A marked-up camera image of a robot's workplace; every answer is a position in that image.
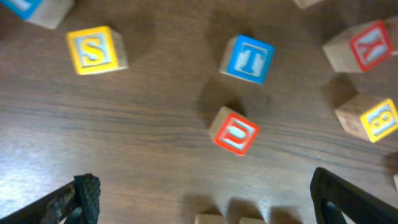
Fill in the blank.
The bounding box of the blue letter T block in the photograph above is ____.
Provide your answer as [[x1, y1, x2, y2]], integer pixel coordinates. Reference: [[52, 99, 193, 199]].
[[219, 34, 275, 85]]

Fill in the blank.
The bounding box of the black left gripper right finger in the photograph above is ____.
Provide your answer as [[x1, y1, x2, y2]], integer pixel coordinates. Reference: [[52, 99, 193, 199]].
[[310, 167, 397, 224]]

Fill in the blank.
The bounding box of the red letter I block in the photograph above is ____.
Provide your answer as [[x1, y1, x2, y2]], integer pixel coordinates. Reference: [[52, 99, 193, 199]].
[[195, 214, 227, 224]]

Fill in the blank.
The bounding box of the yellow letter C block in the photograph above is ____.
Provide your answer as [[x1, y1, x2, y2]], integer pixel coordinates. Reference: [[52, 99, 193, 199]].
[[239, 217, 266, 224]]

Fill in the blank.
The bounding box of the yellow block centre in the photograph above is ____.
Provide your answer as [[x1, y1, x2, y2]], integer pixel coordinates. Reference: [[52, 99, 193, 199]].
[[335, 94, 397, 143]]

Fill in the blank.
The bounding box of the red letter U block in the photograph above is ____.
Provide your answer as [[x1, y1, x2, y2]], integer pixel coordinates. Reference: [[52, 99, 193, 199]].
[[208, 106, 260, 156]]

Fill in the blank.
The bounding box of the blue number 5 block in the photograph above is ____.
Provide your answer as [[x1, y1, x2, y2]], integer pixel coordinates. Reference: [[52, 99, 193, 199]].
[[1, 0, 75, 29]]

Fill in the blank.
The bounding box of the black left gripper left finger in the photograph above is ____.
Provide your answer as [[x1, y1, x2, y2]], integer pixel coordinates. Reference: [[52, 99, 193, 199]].
[[1, 174, 101, 224]]

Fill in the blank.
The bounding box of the red letter E block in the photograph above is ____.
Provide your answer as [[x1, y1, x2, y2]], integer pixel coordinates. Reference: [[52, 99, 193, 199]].
[[293, 0, 324, 9]]

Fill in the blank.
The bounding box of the red letter Y block lower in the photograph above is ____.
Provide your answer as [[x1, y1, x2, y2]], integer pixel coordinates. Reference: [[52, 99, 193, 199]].
[[323, 20, 393, 73]]

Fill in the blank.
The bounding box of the yellow block lower middle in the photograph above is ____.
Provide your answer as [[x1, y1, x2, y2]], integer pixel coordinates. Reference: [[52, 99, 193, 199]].
[[66, 26, 129, 75]]

